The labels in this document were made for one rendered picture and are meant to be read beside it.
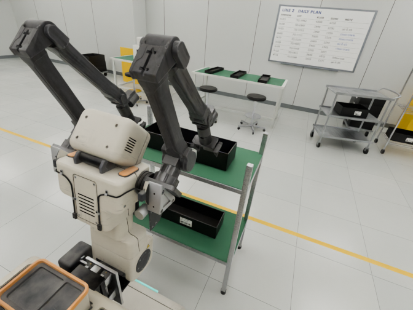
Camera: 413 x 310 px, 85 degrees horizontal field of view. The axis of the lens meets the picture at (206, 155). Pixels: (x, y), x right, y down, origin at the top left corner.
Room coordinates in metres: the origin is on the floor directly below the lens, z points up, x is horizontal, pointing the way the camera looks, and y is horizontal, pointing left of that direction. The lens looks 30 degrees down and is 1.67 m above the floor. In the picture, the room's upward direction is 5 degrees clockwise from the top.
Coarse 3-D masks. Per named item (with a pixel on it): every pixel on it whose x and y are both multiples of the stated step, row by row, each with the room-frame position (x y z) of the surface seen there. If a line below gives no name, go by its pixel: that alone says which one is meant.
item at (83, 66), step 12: (48, 24) 0.75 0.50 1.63; (48, 36) 0.73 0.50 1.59; (60, 36) 0.76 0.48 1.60; (48, 48) 0.78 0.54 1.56; (60, 48) 0.78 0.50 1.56; (72, 48) 0.82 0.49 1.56; (72, 60) 0.81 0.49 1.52; (84, 60) 0.86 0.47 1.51; (84, 72) 0.85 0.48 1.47; (96, 72) 0.90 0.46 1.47; (96, 84) 0.90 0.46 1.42; (108, 84) 0.95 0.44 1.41; (108, 96) 0.96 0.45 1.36
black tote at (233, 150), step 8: (152, 128) 1.37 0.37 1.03; (184, 128) 1.36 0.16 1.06; (152, 136) 1.24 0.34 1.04; (160, 136) 1.22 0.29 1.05; (184, 136) 1.35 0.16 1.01; (192, 136) 1.33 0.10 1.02; (152, 144) 1.24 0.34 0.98; (160, 144) 1.22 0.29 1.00; (216, 144) 1.27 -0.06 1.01; (224, 144) 1.25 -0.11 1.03; (232, 144) 1.23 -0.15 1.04; (200, 152) 1.13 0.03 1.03; (208, 152) 1.11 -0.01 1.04; (224, 152) 1.25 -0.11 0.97; (232, 152) 1.15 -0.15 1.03; (200, 160) 1.12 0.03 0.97; (208, 160) 1.11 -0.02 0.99; (216, 160) 1.09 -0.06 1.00; (224, 160) 1.07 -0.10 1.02; (232, 160) 1.18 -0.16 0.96; (216, 168) 1.09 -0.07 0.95; (224, 168) 1.07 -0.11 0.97
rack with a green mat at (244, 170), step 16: (144, 160) 1.12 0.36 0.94; (160, 160) 1.12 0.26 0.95; (240, 160) 1.20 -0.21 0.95; (256, 160) 1.22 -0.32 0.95; (192, 176) 1.01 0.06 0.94; (208, 176) 1.00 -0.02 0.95; (224, 176) 1.02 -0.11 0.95; (240, 176) 1.03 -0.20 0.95; (256, 176) 1.30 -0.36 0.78; (240, 192) 0.91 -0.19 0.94; (240, 208) 0.91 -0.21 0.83; (144, 224) 1.16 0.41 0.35; (160, 224) 1.18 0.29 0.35; (176, 224) 1.19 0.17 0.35; (224, 224) 1.24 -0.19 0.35; (240, 224) 1.25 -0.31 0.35; (176, 240) 1.04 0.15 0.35; (192, 240) 1.06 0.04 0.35; (208, 240) 1.07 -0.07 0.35; (224, 240) 1.08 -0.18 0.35; (240, 240) 1.30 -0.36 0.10; (208, 256) 0.95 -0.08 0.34; (224, 256) 0.96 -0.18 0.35; (224, 288) 0.90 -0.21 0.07
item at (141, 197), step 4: (144, 184) 0.58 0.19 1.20; (148, 184) 0.56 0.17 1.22; (144, 188) 0.56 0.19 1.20; (148, 188) 0.55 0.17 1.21; (140, 192) 0.54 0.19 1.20; (144, 192) 0.54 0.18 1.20; (148, 192) 0.55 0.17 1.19; (140, 196) 0.53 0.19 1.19; (144, 196) 0.54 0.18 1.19; (148, 196) 0.55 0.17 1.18; (140, 200) 0.53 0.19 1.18; (144, 200) 0.54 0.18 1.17; (148, 200) 0.55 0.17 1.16; (148, 204) 0.55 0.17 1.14
